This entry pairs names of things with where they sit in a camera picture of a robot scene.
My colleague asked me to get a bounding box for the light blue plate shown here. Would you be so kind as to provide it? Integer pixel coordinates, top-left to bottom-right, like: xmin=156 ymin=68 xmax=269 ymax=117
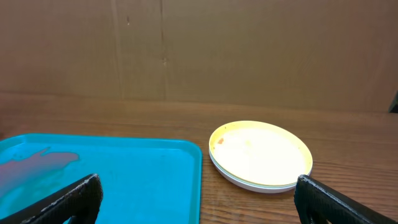
xmin=209 ymin=154 xmax=297 ymax=194

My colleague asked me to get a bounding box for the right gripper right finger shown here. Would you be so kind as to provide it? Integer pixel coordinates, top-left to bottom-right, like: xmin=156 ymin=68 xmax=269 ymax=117
xmin=294 ymin=175 xmax=397 ymax=224

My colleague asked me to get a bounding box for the yellow-green plate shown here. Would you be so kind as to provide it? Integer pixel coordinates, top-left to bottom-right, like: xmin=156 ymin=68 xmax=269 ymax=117
xmin=209 ymin=121 xmax=313 ymax=188

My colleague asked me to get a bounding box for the teal plastic serving tray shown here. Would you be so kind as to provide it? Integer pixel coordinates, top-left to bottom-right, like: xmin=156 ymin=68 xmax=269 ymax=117
xmin=1 ymin=134 xmax=202 ymax=224

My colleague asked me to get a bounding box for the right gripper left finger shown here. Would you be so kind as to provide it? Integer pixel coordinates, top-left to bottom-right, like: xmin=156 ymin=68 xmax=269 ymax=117
xmin=1 ymin=174 xmax=103 ymax=224

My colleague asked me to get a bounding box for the white plate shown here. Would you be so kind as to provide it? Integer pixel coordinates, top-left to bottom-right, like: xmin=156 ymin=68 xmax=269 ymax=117
xmin=209 ymin=149 xmax=313 ymax=194

